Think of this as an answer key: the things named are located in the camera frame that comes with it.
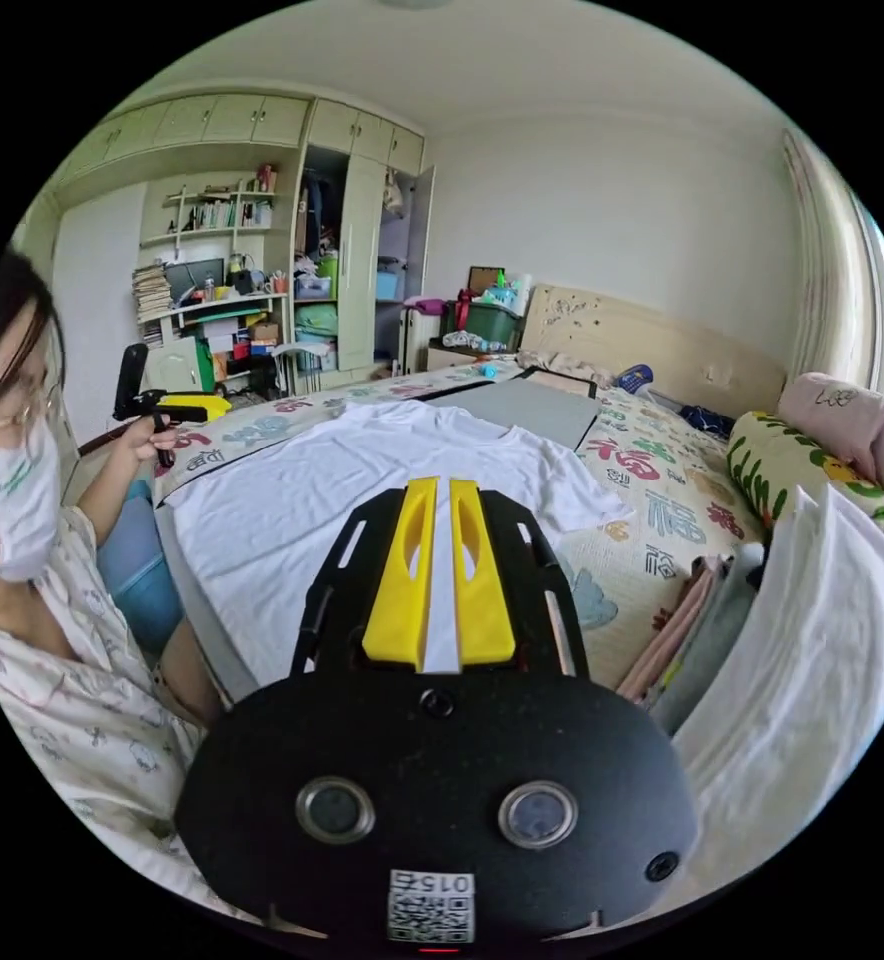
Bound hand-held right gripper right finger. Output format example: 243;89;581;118
450;479;518;670

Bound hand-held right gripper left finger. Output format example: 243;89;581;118
362;476;440;673

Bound person's left forearm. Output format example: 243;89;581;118
80;443;152;543

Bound white short sleeve shirt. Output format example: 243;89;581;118
162;398;635;688

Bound person's left hand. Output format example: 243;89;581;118
122;416;181;471

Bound desk with shelves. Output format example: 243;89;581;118
129;164;295;400

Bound bed with printed sheet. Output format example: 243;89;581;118
149;283;884;715

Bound cream cupboard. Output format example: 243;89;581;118
29;93;438;381

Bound green storage bin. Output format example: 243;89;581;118
441;266;538;355

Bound person's body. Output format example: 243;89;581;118
0;245;263;925

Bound pile of clothes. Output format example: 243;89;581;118
614;482;884;905

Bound floral rolled blanket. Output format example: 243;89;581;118
726;410;884;580

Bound pink pillow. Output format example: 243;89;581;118
776;371;884;520

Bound pale curtain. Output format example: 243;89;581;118
779;127;884;400

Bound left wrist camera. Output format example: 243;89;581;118
113;343;150;422

